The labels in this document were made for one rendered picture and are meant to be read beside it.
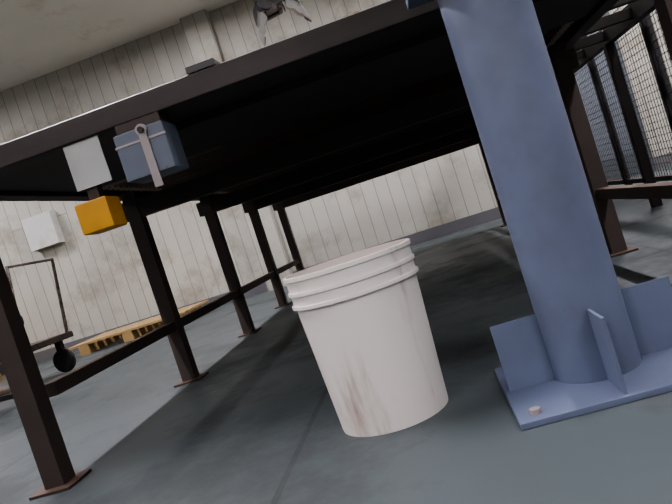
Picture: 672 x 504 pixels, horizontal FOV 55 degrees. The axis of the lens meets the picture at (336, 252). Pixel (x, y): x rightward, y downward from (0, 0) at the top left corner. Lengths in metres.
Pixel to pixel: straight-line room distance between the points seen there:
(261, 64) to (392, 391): 0.84
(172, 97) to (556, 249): 0.98
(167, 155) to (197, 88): 0.18
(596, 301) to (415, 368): 0.38
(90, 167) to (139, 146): 0.15
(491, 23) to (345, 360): 0.72
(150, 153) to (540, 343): 1.02
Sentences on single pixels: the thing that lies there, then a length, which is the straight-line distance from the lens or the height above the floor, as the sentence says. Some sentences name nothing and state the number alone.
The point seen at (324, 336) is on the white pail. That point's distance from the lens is 1.36.
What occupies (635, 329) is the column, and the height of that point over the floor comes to 0.07.
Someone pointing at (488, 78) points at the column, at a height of 0.62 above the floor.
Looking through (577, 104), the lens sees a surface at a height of 0.61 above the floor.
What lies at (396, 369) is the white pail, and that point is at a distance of 1.35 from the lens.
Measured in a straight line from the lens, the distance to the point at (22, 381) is 1.94.
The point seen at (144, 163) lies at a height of 0.74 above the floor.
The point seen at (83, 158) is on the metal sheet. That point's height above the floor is 0.81.
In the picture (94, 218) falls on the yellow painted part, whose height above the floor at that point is 0.65.
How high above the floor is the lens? 0.45
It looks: 2 degrees down
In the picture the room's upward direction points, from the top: 18 degrees counter-clockwise
